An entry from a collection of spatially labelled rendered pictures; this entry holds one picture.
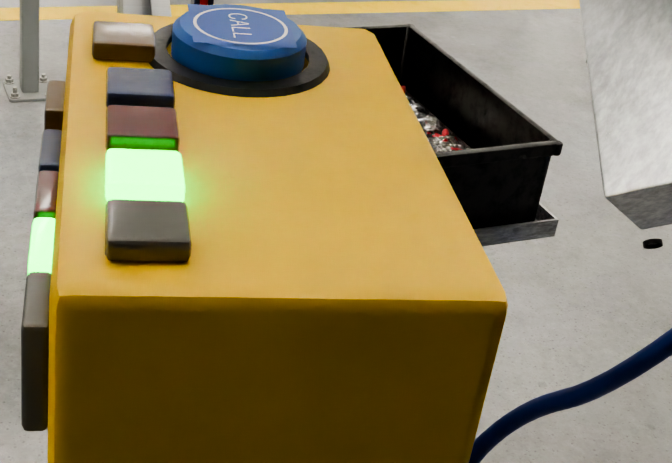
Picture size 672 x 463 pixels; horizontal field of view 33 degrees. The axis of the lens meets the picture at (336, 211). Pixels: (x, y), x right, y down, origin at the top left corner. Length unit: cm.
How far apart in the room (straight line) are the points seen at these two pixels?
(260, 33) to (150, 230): 11
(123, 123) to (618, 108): 41
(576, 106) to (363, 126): 286
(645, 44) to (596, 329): 161
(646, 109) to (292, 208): 40
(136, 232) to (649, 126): 44
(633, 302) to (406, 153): 207
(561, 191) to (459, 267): 244
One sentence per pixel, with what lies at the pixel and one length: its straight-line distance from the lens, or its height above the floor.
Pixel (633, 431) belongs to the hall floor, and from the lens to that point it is 203.
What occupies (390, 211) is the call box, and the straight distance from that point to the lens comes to 28.
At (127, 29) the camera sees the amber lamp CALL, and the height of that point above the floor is 108.
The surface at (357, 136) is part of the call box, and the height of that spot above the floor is 107.
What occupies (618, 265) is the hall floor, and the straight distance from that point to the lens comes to 247.
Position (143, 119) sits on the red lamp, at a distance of 29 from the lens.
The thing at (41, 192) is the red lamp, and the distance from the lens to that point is 30.
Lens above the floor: 121
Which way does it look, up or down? 30 degrees down
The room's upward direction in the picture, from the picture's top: 9 degrees clockwise
